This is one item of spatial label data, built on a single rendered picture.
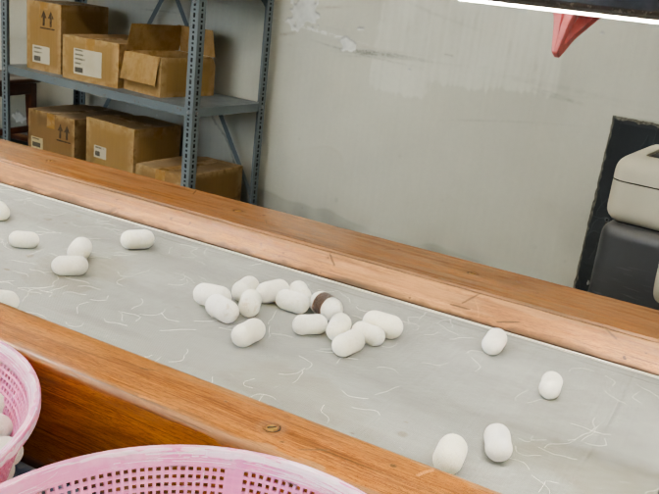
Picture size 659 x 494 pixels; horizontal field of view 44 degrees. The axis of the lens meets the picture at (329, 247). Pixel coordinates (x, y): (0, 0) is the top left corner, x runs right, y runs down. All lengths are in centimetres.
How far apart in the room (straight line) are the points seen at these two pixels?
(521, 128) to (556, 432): 223
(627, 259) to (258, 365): 101
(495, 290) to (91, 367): 42
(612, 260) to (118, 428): 114
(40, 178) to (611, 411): 76
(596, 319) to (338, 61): 242
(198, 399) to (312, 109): 270
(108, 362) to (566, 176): 231
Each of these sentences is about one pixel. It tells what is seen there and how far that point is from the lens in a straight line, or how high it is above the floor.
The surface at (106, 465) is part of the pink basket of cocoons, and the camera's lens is 50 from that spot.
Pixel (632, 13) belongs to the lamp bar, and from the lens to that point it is 49.
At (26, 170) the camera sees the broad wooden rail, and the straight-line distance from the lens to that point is 116.
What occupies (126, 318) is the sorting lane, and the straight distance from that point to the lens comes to 74.
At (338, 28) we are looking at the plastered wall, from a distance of 315.
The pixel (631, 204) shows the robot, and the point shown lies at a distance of 154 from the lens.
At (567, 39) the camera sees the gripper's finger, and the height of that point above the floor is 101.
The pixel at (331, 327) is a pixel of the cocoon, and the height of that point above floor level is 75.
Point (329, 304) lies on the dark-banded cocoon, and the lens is 75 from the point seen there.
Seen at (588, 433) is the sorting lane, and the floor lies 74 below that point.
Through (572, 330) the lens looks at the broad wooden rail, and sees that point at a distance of 81.
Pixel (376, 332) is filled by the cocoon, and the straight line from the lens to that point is 72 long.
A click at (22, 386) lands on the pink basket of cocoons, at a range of 60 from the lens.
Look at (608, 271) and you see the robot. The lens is 158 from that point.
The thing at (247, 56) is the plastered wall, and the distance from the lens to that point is 341.
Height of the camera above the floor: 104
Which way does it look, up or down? 18 degrees down
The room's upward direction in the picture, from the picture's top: 7 degrees clockwise
